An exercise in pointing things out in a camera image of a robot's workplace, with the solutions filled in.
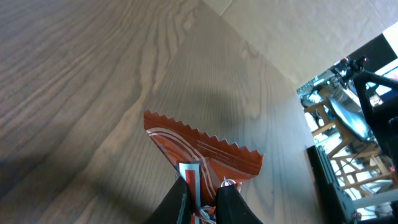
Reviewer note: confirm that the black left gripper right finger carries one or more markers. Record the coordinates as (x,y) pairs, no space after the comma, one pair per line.
(232,209)

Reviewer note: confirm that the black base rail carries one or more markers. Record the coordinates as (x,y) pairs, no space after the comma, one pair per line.
(337,204)

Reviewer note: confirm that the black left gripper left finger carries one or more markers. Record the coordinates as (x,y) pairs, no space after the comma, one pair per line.
(175,207)

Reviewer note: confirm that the orange snack bar wrapper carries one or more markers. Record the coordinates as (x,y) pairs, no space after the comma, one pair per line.
(204,162)

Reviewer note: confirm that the wooden chair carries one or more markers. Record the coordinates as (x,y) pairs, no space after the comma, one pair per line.
(356,158)

